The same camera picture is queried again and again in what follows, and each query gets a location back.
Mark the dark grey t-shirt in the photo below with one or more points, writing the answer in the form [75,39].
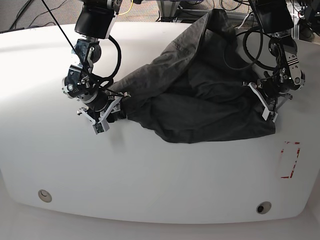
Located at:
[194,90]

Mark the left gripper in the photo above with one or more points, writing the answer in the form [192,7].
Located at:
[269,93]

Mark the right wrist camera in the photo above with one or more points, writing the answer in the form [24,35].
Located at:
[101,127]

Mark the aluminium frame stand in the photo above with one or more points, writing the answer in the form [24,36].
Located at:
[190,10]

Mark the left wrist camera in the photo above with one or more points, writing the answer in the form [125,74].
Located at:
[269,115]

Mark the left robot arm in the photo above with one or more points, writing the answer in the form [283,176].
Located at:
[274,20]

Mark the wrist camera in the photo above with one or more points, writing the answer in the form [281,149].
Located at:
[269,115]
[101,127]

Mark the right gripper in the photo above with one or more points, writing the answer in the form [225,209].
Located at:
[96,105]

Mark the left table grommet hole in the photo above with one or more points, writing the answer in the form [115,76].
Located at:
[45,196]

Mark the red tape rectangle marking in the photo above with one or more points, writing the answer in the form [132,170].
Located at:
[288,159]

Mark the table grommet hole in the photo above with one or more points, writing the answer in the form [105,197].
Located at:
[45,196]
[264,207]

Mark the right table grommet hole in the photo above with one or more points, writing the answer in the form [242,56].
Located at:
[264,207]

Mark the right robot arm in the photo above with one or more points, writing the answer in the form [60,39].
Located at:
[94,23]

